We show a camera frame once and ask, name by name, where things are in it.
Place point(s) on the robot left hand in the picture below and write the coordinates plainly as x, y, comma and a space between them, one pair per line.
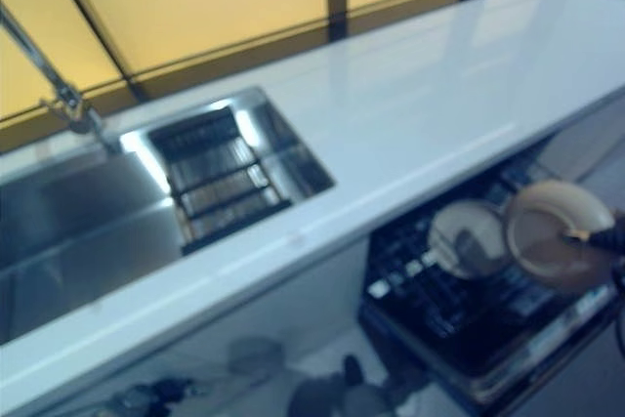
146, 393

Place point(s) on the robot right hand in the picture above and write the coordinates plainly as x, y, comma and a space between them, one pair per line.
612, 236

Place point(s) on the beige round plate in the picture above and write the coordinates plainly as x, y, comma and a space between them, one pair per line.
464, 241
547, 241

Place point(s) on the black built-in dishwasher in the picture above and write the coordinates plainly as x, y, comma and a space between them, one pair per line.
488, 339

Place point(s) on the white cabinet door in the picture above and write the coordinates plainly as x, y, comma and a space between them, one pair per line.
273, 309

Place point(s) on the stainless steel sink basin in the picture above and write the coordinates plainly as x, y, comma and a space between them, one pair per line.
73, 241

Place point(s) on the robot right leg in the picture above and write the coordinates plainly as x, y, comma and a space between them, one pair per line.
342, 397

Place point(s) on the black sink drying rack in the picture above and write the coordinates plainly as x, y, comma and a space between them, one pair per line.
220, 182

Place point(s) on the chrome gooseneck kitchen faucet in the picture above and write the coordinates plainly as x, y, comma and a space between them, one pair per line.
58, 90

